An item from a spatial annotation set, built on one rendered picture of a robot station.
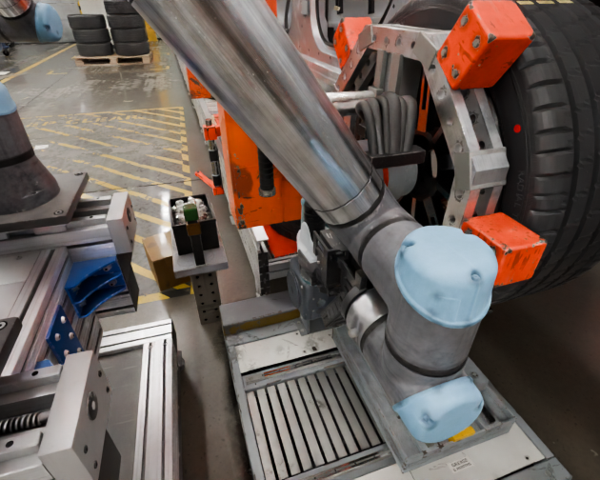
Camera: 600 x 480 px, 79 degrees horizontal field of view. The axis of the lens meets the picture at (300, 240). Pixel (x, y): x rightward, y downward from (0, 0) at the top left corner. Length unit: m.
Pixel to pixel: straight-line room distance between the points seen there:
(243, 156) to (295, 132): 0.82
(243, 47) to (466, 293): 0.23
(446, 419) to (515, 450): 1.00
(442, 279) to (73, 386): 0.45
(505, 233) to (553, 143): 0.14
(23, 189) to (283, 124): 0.67
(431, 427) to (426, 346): 0.08
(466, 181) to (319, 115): 0.33
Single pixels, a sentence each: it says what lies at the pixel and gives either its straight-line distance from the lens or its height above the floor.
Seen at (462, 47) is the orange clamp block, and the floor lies 1.11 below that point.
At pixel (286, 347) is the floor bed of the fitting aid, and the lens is 1.42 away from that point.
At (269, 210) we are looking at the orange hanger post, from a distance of 1.21.
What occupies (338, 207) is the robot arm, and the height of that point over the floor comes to 1.00.
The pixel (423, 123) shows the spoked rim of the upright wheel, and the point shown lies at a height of 0.94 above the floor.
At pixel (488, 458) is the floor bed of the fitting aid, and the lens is 1.32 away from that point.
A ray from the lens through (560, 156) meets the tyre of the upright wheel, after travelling 0.63.
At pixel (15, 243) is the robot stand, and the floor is 0.75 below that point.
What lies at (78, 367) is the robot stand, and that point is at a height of 0.77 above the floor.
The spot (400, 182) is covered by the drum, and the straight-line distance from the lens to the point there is 0.77.
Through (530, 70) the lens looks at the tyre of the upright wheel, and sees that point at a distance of 0.64.
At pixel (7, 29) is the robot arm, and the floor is 1.11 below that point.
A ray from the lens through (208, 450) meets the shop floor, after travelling 1.33.
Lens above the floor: 1.17
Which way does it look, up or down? 34 degrees down
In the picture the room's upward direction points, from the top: straight up
